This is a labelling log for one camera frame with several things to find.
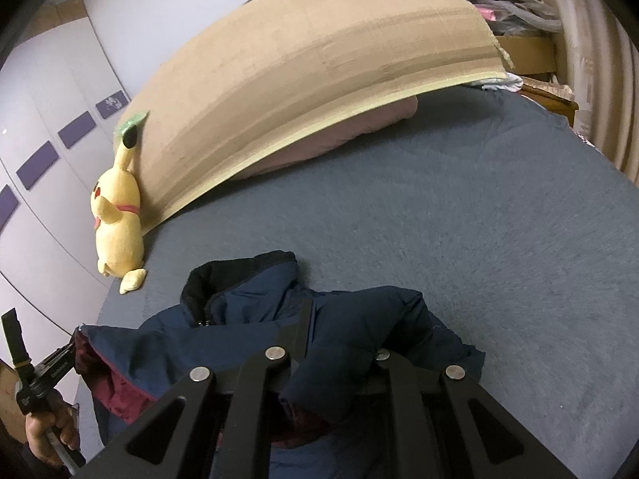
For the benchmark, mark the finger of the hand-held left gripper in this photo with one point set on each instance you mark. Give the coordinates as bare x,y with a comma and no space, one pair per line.
72,354

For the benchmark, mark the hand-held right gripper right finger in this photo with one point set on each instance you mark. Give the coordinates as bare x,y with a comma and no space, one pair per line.
399,389

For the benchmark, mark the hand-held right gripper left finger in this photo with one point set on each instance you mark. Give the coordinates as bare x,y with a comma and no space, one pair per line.
301,334

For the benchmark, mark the navy blue jacket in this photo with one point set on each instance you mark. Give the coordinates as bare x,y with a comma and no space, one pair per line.
259,319

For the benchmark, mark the pile of clothes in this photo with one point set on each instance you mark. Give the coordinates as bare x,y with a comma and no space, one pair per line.
504,2

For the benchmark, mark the person's left hand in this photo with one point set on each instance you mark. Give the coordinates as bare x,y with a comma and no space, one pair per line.
50,434

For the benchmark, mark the yellow plush toy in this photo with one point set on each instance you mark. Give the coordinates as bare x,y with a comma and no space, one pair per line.
117,219

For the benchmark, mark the bed with blue-grey sheet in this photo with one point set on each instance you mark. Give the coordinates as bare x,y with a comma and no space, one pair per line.
449,219

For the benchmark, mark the pink pillow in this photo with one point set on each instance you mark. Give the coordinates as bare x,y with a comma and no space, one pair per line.
339,129

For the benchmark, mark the small green object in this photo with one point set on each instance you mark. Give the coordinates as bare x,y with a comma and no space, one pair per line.
132,122

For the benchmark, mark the white cloth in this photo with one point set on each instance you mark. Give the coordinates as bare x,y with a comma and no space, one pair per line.
499,85

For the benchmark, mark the wooden nightstand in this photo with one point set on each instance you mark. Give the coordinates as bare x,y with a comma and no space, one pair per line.
554,100

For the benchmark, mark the brown cardboard sheet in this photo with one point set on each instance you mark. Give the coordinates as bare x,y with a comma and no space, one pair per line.
57,12

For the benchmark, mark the cardboard box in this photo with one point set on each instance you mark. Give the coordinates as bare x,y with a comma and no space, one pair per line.
526,55

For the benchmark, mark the beige curtain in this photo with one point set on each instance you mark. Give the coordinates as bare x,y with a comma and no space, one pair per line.
594,60

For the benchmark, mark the purple printed wall tile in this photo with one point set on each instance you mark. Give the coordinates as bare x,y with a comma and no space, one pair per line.
114,104

